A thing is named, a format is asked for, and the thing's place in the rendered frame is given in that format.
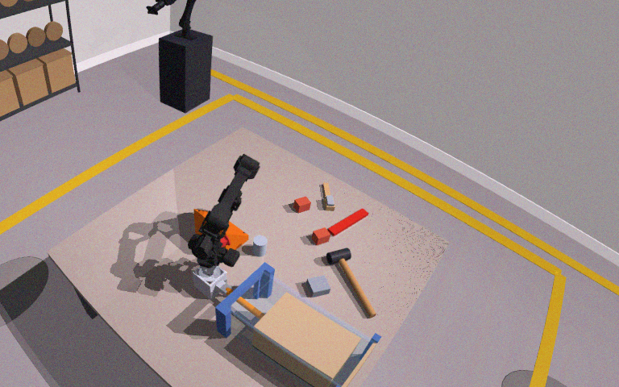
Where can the mallet with tan wooden handle and dark head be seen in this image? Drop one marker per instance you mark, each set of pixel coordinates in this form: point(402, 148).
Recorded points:
point(340, 256)

